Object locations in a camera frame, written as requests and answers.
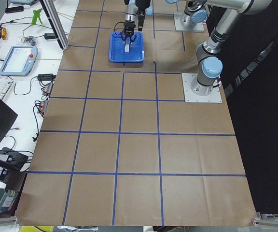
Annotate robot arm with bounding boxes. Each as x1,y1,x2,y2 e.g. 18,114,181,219
120,0,152,45
185,0,271,96

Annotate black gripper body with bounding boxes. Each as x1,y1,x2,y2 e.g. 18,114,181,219
135,0,151,15
120,20,137,39

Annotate black smartphone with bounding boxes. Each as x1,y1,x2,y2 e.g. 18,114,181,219
5,6,24,14

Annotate white block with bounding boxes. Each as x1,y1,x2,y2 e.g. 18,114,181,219
125,44,130,53
125,37,131,47

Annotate teach pendant tablet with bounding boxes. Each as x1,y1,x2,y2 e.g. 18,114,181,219
0,46,38,76

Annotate black power adapter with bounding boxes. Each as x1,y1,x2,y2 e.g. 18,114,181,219
43,33,56,40

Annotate aluminium frame post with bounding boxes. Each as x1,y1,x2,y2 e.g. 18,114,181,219
40,0,69,50

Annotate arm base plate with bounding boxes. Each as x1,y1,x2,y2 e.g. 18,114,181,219
174,13,204,32
181,73,222,103

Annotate blue plastic tray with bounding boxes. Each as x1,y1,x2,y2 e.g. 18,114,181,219
109,32,144,63

